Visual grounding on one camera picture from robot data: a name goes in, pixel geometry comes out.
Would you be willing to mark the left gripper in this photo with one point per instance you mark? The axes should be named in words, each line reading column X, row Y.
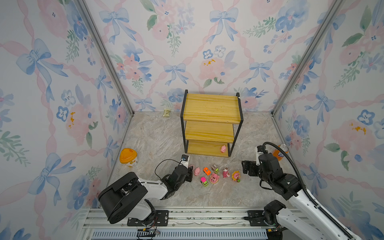
column 189, row 173

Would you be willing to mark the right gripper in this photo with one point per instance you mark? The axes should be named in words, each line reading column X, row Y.
column 252, row 164

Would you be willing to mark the pink green toy car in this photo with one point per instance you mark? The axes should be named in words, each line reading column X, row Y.
column 204, row 181

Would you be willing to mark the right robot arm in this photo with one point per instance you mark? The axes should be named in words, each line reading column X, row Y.
column 323, row 225

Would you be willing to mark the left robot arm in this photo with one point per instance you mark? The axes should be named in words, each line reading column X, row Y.
column 130, row 196

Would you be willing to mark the wooden three-tier shelf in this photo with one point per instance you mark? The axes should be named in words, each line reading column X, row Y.
column 209, row 122

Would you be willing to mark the pink bear sunflower toy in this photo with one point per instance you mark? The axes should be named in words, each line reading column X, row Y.
column 236, row 176

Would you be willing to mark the pink bear cream toy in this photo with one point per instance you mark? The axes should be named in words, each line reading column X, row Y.
column 226, row 173

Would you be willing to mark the orange toy truck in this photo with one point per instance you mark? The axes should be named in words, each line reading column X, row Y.
column 207, row 171

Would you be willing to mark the orange soda can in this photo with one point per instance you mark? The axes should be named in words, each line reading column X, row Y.
column 278, row 154

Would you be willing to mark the pink bear donut toy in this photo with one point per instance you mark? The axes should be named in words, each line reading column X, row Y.
column 214, row 178

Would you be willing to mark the green box toy truck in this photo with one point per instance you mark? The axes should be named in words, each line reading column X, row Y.
column 215, row 168

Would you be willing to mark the orange lid plastic jar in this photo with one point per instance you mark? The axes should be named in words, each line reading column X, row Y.
column 129, row 157

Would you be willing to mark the small green packet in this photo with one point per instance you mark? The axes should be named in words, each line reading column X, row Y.
column 166, row 113

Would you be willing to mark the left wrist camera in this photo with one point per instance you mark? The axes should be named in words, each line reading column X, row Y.
column 185, row 160

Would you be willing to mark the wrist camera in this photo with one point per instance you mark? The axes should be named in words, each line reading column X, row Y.
column 260, row 151
column 185, row 160

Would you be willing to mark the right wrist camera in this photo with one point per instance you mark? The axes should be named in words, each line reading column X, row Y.
column 260, row 151

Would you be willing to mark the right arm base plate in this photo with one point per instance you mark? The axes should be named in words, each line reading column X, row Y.
column 258, row 218

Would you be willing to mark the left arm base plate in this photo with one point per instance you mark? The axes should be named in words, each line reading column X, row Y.
column 159, row 218

